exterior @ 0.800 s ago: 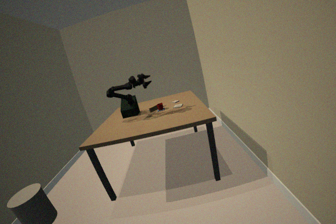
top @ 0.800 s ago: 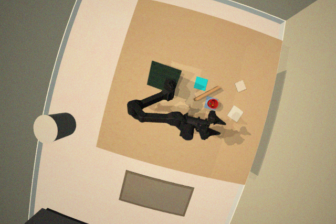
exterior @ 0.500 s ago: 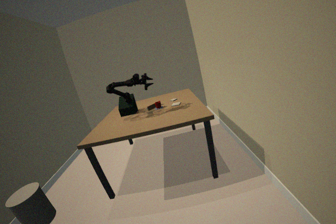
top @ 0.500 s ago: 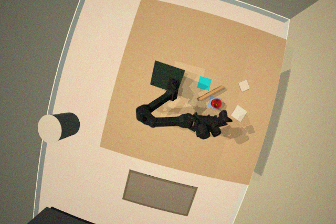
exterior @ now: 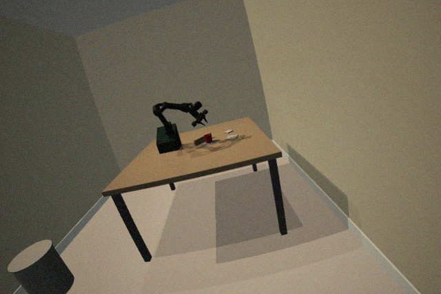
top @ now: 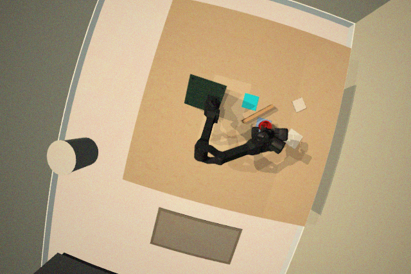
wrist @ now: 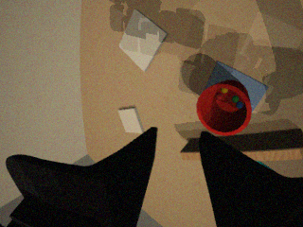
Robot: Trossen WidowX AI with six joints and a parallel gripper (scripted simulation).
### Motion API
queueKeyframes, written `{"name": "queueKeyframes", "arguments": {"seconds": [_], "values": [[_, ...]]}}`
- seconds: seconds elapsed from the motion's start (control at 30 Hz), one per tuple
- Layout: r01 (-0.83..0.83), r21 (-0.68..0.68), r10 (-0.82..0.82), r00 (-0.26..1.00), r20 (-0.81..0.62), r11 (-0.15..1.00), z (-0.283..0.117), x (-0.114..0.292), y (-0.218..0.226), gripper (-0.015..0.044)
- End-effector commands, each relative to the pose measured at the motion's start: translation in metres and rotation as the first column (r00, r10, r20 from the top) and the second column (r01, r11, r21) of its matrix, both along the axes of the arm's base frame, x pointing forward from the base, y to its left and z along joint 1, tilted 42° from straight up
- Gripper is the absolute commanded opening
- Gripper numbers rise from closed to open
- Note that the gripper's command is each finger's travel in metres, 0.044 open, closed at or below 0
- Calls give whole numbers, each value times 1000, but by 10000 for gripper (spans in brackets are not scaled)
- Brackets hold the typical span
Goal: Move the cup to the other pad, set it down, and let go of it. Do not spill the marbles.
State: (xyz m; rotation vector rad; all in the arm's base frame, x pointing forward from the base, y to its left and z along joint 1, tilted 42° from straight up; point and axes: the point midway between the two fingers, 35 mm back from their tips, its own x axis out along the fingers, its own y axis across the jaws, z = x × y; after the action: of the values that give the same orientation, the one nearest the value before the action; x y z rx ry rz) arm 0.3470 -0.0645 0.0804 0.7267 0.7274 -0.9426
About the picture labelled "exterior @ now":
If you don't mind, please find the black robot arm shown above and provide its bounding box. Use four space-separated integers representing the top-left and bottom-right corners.
152 101 204 138

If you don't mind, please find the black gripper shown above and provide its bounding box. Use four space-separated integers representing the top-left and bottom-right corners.
192 109 208 127

